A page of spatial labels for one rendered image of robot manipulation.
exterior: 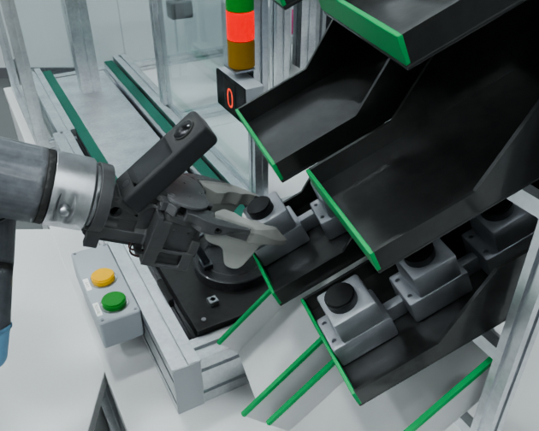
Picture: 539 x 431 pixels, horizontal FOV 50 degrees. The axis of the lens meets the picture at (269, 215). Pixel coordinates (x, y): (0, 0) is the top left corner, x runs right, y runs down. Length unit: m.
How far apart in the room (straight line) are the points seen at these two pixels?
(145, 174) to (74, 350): 0.56
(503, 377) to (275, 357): 0.33
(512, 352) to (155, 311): 0.61
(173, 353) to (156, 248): 0.33
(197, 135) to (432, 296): 0.27
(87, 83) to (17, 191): 1.39
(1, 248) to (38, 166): 0.12
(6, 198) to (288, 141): 0.27
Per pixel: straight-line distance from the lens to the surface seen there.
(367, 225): 0.48
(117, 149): 1.57
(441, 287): 0.57
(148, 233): 0.62
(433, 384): 0.67
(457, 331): 0.55
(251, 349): 0.84
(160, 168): 0.58
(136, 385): 1.01
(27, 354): 1.12
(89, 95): 1.93
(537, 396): 1.07
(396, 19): 0.42
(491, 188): 0.46
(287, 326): 0.81
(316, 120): 0.60
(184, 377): 0.91
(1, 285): 0.66
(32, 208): 0.57
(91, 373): 1.05
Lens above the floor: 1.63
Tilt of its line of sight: 35 degrees down
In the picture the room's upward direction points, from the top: straight up
